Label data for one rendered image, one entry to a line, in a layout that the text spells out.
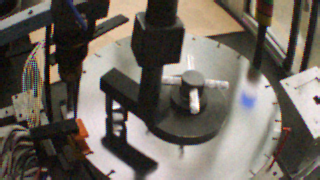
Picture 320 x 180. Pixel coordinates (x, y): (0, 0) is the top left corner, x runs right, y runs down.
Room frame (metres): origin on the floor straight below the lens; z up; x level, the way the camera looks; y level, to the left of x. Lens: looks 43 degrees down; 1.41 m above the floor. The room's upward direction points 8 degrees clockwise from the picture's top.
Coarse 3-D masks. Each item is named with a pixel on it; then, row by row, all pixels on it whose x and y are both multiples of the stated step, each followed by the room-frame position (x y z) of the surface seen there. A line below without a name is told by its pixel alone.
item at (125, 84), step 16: (112, 80) 0.44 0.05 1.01; (128, 80) 0.44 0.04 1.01; (144, 80) 0.40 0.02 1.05; (160, 80) 0.41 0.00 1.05; (112, 96) 0.42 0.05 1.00; (128, 96) 0.41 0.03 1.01; (144, 96) 0.40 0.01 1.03; (112, 112) 0.42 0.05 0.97; (128, 112) 0.43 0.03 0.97; (144, 112) 0.40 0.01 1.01; (160, 112) 0.40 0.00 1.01
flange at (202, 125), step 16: (160, 96) 0.48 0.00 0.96; (176, 96) 0.47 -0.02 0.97; (208, 96) 0.49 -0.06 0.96; (176, 112) 0.45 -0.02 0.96; (208, 112) 0.46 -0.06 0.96; (224, 112) 0.47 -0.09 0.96; (160, 128) 0.43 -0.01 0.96; (176, 128) 0.43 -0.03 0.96; (192, 128) 0.43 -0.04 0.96; (208, 128) 0.44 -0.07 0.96
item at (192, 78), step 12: (192, 60) 0.51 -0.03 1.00; (192, 72) 0.48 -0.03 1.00; (168, 84) 0.47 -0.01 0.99; (180, 84) 0.47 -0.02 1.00; (192, 84) 0.46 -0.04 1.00; (204, 84) 0.47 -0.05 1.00; (216, 84) 0.47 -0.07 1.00; (180, 96) 0.47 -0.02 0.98; (192, 96) 0.45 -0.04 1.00; (192, 108) 0.43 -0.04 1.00
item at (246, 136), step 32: (96, 64) 0.53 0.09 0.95; (128, 64) 0.54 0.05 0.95; (224, 64) 0.58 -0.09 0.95; (96, 96) 0.47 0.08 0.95; (224, 96) 0.51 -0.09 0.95; (256, 96) 0.52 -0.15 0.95; (96, 128) 0.41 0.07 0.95; (128, 128) 0.43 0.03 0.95; (224, 128) 0.45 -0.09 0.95; (256, 128) 0.45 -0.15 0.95; (96, 160) 0.36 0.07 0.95; (128, 160) 0.37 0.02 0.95; (160, 160) 0.38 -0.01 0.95; (192, 160) 0.38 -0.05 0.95; (224, 160) 0.39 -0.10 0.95; (256, 160) 0.38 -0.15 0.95
